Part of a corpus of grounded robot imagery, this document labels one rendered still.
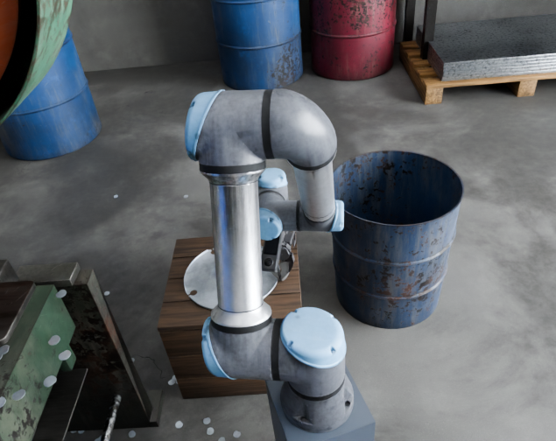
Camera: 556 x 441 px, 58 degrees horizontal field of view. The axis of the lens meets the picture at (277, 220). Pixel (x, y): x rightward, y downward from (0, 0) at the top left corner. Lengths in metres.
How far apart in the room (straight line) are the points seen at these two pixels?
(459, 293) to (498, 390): 0.40
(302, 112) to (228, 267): 0.30
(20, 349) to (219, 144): 0.57
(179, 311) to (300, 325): 0.59
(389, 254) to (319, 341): 0.68
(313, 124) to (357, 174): 0.99
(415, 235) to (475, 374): 0.50
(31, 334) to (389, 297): 1.06
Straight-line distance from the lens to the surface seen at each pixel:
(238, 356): 0.94
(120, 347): 1.41
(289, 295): 1.44
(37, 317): 1.16
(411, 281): 1.64
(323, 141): 0.84
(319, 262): 2.04
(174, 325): 1.43
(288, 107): 0.80
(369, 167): 1.81
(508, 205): 2.43
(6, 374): 1.09
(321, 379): 0.95
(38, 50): 1.03
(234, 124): 0.81
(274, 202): 1.19
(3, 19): 1.07
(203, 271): 1.55
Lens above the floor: 1.39
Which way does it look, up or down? 38 degrees down
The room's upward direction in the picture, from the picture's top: 6 degrees counter-clockwise
